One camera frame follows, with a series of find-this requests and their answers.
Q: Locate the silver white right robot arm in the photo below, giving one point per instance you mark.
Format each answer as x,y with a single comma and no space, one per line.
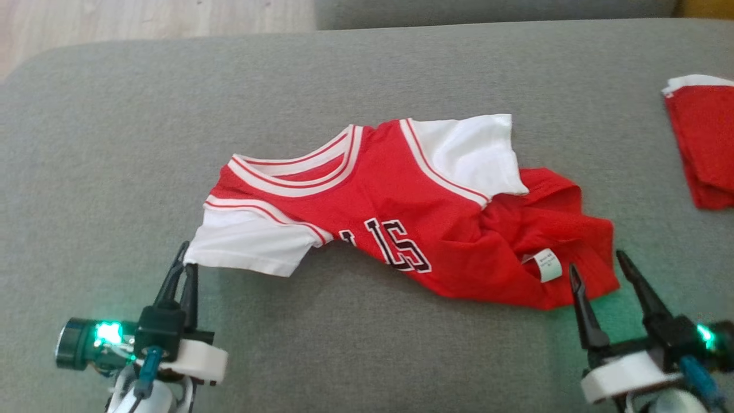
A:
719,341

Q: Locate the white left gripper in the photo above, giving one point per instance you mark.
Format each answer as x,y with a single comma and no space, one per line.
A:
198,361

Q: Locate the grey fabric sofa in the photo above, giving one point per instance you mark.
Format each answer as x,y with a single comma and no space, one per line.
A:
344,69

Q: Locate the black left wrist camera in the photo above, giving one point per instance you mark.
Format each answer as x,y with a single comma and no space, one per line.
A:
159,330

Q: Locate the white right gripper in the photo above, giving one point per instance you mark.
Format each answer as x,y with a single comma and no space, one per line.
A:
631,376

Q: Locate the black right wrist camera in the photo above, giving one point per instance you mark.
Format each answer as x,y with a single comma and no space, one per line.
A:
671,341

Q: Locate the red white basketball jersey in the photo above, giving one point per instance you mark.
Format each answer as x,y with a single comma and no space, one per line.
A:
401,195

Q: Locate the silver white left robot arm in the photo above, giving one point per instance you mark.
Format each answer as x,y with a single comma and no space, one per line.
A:
80,344

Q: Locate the red garment stack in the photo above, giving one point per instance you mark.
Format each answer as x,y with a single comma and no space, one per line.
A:
705,143

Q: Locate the large yellow cushion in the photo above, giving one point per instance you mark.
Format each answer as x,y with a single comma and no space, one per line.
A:
708,7

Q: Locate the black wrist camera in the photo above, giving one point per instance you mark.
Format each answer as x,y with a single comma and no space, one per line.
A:
159,330
671,341

